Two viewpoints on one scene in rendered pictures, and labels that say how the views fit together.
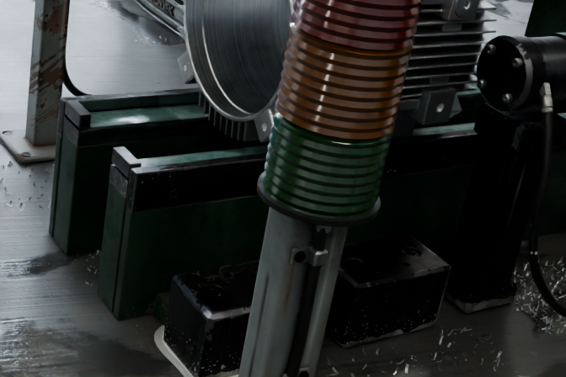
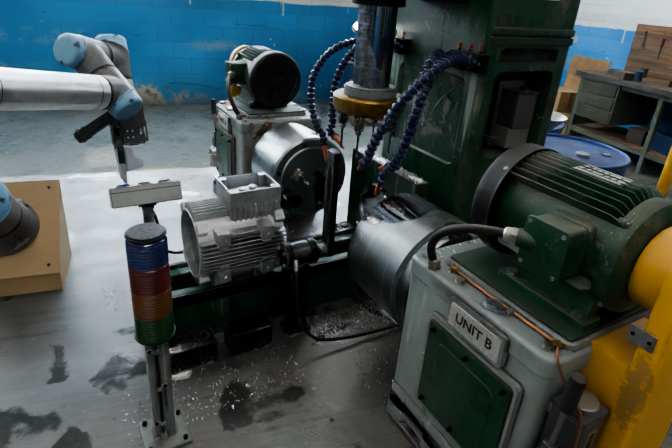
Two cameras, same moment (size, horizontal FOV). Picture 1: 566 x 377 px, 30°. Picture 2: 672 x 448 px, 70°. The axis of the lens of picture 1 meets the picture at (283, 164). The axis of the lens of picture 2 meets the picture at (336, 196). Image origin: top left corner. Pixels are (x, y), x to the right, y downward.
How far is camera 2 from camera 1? 0.49 m
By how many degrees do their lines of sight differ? 6
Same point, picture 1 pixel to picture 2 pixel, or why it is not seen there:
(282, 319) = (150, 370)
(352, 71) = (143, 303)
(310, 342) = (164, 375)
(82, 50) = not seen: hidden behind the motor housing
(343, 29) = (137, 291)
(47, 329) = (126, 356)
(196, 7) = (186, 233)
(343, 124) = (145, 317)
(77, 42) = not seen: hidden behind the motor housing
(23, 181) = not seen: hidden behind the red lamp
